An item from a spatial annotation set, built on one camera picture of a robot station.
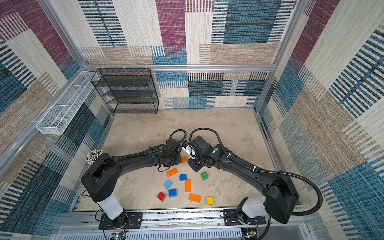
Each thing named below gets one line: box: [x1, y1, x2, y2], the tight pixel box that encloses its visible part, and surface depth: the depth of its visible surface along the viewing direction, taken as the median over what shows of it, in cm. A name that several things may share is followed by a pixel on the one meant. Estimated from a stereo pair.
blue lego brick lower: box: [168, 188, 178, 198], surface depth 83 cm
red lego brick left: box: [157, 191, 167, 202], surface depth 80 cm
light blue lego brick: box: [163, 179, 173, 189], surface depth 87 cm
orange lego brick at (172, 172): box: [166, 167, 179, 178], surface depth 90 cm
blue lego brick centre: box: [179, 173, 188, 181], surface depth 89 cm
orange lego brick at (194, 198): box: [188, 193, 202, 203], surface depth 81 cm
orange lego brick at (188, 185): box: [184, 179, 192, 192], surface depth 85 cm
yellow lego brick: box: [206, 196, 214, 206], surface depth 78 cm
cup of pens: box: [86, 149, 104, 164], surface depth 77 cm
